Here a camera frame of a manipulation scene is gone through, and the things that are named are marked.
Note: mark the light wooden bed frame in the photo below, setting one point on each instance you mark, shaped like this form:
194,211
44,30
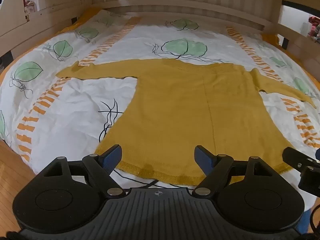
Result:
175,7

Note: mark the mustard yellow knit sweater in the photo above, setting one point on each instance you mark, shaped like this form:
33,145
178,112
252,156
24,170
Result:
175,100

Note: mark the pile of colourful clothes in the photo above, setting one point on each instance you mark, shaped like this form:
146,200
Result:
315,27

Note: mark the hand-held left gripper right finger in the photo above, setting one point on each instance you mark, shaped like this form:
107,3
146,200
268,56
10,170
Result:
201,156

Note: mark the printed paper picture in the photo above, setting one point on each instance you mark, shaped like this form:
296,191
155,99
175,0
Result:
31,3

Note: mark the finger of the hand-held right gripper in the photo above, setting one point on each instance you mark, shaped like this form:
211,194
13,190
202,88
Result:
318,153
296,156

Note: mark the white leaf print bedsheet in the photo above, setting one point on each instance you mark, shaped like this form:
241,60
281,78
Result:
75,105

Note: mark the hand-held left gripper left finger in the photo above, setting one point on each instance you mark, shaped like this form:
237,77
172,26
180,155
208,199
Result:
113,156

